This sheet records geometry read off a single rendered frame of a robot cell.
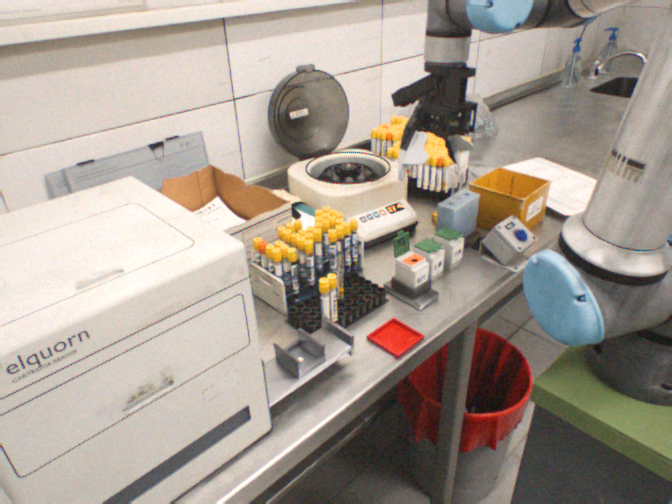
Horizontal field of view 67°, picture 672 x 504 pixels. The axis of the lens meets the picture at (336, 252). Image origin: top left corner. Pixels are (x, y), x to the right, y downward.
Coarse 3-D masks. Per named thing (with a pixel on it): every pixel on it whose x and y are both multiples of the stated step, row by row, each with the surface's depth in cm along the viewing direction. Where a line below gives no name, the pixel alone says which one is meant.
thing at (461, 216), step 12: (468, 192) 109; (444, 204) 105; (456, 204) 105; (468, 204) 106; (444, 216) 105; (456, 216) 104; (468, 216) 108; (456, 228) 106; (468, 228) 110; (432, 240) 110; (468, 240) 110
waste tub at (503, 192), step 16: (496, 176) 122; (512, 176) 119; (528, 176) 117; (480, 192) 112; (496, 192) 109; (512, 192) 121; (528, 192) 118; (544, 192) 113; (480, 208) 114; (496, 208) 111; (512, 208) 108; (528, 208) 109; (544, 208) 116; (480, 224) 116; (496, 224) 113; (528, 224) 113
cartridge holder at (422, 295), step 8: (392, 280) 94; (392, 288) 94; (400, 288) 93; (408, 288) 91; (416, 288) 91; (424, 288) 92; (400, 296) 93; (408, 296) 92; (416, 296) 92; (424, 296) 92; (432, 296) 92; (416, 304) 91; (424, 304) 91
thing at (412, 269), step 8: (400, 256) 92; (408, 256) 92; (416, 256) 92; (400, 264) 91; (408, 264) 90; (416, 264) 90; (424, 264) 91; (400, 272) 92; (408, 272) 90; (416, 272) 89; (424, 272) 91; (400, 280) 93; (408, 280) 91; (416, 280) 90; (424, 280) 92
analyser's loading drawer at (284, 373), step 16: (304, 336) 76; (320, 336) 79; (336, 336) 79; (352, 336) 76; (288, 352) 76; (304, 352) 76; (320, 352) 74; (336, 352) 76; (352, 352) 78; (272, 368) 74; (288, 368) 73; (304, 368) 72; (320, 368) 74; (272, 384) 71; (288, 384) 71; (272, 400) 69
